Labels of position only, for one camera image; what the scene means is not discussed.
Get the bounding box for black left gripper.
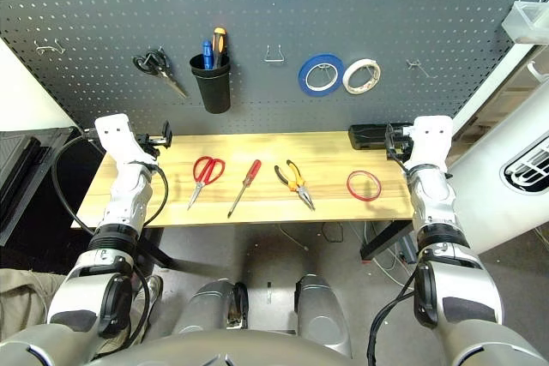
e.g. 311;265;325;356
136;121;174;158

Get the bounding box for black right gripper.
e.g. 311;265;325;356
384;123;415;161

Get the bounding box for red handled scissors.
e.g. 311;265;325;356
186;156;226;212

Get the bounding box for red tape roll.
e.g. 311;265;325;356
346;170;383;201

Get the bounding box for red handled screwdriver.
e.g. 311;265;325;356
226;159;262;219

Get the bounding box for orange black needle nose pliers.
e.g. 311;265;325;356
274;159;317;212

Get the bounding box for dark grey metal pegboard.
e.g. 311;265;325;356
0;0;549;135

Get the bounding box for black flat tool case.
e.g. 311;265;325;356
347;122;411;151

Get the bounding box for black plastic cup holder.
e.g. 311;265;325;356
189;53;232;115

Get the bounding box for white tape roll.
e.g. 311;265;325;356
341;57;382;96

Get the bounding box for silver single peg hook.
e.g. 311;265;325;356
406;59;438;80

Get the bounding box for black metal table leg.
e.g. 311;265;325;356
360;219;415;262
141;228;207;275

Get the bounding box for blue tape roll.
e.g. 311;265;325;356
298;52;346;97

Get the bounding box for dark power adapter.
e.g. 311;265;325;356
398;239;418;263

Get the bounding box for large black flight case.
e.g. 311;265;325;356
0;125;82;247

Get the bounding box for white rounded machine housing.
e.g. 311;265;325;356
448;46;549;255

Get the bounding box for silver double prong hook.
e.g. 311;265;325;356
33;39;65;55

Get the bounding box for white sneaker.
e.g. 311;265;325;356
130;274;165;333

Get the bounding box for black ribbed plastic case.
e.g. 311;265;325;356
0;133;44;238

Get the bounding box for silver robot left leg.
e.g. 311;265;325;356
173;278;250;341

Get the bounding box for silver robot leg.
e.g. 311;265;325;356
293;273;353;358
173;278;250;341

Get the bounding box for clear plastic storage bin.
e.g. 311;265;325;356
502;0;549;45

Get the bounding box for silver robot right leg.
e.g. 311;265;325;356
293;273;353;358

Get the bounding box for khaki trousered person leg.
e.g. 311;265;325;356
0;268;72;341

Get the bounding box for grey robot torso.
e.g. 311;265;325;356
98;330;344;366

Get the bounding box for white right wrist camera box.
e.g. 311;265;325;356
405;116;455;170

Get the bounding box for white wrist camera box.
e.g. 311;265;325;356
94;113;158;165
405;116;455;170

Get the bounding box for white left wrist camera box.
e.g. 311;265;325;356
94;113;158;165

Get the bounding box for black handled scissors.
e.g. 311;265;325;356
131;49;189;99

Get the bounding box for silver wire tape hook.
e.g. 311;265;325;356
315;63;338;84

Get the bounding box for orange black handled screwdriver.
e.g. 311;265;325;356
210;27;227;69

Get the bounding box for silver wire loop hook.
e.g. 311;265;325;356
262;44;286;63

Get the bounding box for white floor cables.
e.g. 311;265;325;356
364;220;419;277

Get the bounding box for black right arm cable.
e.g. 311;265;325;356
366;265;424;366

